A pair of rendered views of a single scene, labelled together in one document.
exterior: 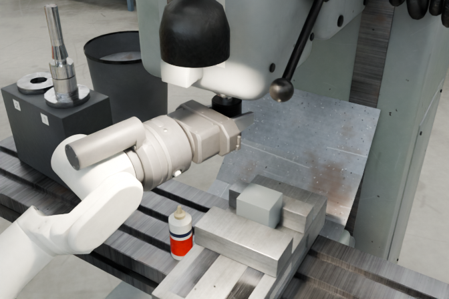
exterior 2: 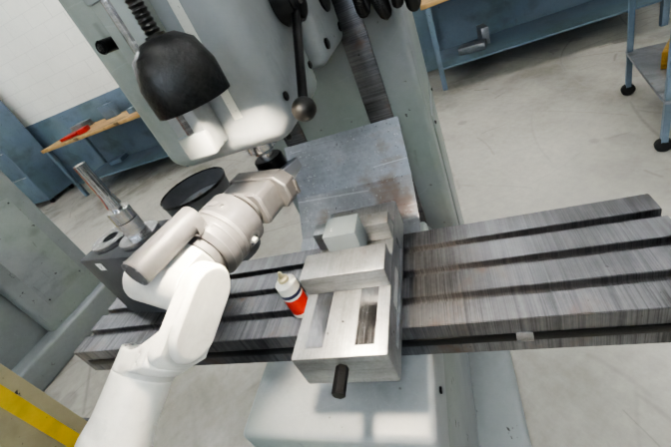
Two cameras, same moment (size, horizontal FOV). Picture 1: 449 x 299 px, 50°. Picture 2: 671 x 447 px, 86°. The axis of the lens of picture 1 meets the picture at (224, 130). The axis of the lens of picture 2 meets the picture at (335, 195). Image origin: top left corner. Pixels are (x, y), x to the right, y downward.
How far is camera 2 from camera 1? 0.17 m
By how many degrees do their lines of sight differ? 6
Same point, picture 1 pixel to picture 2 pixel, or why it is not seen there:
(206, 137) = (265, 195)
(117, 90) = not seen: hidden behind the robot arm
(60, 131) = not seen: hidden behind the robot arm
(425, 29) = (397, 32)
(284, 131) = (335, 173)
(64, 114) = not seen: hidden behind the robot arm
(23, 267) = (139, 411)
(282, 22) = (273, 50)
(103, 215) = (197, 313)
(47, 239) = (149, 369)
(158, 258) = (285, 326)
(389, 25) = (368, 44)
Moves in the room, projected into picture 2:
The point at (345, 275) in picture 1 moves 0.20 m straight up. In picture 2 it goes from (442, 252) to (416, 166)
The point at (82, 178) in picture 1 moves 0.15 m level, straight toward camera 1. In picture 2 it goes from (159, 289) to (202, 367)
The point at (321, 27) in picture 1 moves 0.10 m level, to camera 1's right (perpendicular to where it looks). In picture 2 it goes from (314, 55) to (368, 28)
